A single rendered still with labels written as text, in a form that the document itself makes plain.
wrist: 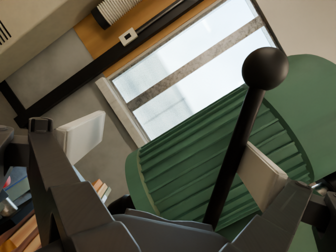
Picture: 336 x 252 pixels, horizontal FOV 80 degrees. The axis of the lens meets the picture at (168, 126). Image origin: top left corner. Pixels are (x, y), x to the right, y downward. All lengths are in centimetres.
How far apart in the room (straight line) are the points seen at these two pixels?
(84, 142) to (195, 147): 15
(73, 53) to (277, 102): 179
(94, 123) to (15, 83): 207
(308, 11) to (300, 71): 171
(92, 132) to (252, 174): 13
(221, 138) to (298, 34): 171
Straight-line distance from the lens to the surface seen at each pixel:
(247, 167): 18
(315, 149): 29
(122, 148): 182
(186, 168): 27
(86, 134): 16
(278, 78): 18
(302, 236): 37
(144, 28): 168
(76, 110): 193
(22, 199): 59
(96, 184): 72
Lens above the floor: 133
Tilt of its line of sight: 9 degrees down
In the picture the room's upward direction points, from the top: 58 degrees clockwise
